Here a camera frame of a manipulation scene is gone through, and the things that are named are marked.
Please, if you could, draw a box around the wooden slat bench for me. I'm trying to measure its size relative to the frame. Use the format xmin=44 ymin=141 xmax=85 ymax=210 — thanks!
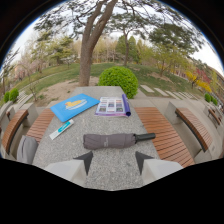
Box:
xmin=134 ymin=106 xmax=196 ymax=169
xmin=25 ymin=107 xmax=56 ymax=144

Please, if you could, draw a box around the white teal toothpaste tube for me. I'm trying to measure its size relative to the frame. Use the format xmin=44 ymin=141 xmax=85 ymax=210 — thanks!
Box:
xmin=49 ymin=118 xmax=75 ymax=141

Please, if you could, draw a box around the grey folded umbrella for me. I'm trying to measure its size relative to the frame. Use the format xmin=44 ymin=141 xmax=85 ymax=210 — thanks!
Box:
xmin=82 ymin=132 xmax=157 ymax=151

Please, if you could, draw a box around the grey bag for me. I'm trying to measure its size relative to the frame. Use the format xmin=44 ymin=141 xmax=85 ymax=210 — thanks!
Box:
xmin=16 ymin=134 xmax=39 ymax=165

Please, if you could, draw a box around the curved wooden bench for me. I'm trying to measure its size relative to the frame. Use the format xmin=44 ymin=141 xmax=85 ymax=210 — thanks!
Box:
xmin=1 ymin=108 xmax=30 ymax=155
xmin=174 ymin=107 xmax=214 ymax=153

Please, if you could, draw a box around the blue pad with duck print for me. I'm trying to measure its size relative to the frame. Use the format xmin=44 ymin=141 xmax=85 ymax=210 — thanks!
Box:
xmin=49 ymin=93 xmax=101 ymax=123

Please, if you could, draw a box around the small trimmed green shrub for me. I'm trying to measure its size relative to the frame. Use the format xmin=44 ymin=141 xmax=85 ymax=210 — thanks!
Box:
xmin=203 ymin=92 xmax=213 ymax=103
xmin=8 ymin=87 xmax=20 ymax=103

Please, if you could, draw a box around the round green bush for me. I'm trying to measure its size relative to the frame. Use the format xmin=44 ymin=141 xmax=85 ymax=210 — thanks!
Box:
xmin=97 ymin=65 xmax=140 ymax=100

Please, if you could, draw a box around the large leaning tree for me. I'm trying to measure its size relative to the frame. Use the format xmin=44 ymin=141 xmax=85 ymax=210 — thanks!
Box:
xmin=33 ymin=0 xmax=188 ymax=88

